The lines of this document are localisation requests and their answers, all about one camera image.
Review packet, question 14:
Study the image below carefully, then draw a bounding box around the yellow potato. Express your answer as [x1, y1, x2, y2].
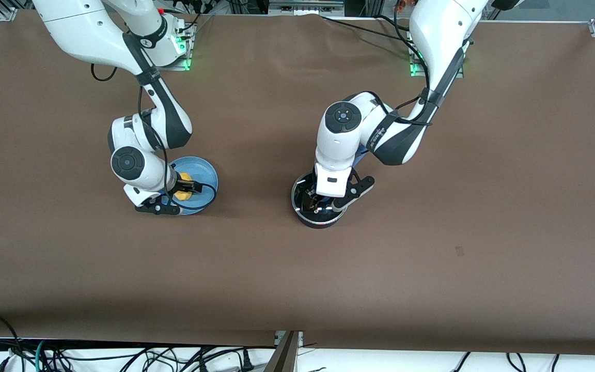
[175, 172, 196, 202]

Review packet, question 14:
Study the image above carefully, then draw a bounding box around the glass lid with blue knob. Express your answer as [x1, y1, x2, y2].
[292, 175, 348, 221]

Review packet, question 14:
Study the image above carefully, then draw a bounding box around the blue round plate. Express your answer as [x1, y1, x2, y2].
[162, 156, 219, 216]

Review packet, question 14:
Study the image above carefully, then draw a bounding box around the grey metal box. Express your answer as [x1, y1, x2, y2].
[269, 0, 345, 16]

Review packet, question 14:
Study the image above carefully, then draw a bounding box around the dark pot with blue handle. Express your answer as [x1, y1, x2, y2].
[291, 146, 366, 229]

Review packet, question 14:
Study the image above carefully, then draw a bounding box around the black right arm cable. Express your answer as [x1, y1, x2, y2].
[90, 31, 219, 211]

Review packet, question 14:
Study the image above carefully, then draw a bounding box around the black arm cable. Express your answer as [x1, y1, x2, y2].
[90, 31, 219, 211]
[367, 21, 433, 127]

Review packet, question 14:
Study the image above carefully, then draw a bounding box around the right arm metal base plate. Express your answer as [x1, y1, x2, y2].
[161, 13, 195, 71]

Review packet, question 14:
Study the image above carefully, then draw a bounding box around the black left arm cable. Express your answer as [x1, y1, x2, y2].
[367, 21, 433, 127]

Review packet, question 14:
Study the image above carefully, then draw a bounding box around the black cable on table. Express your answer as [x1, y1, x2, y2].
[321, 14, 413, 44]

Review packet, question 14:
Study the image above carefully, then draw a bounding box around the aluminium profile post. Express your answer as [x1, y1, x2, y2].
[264, 331, 303, 372]

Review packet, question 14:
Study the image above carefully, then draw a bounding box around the teal floor cable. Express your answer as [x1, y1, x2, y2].
[34, 339, 50, 372]

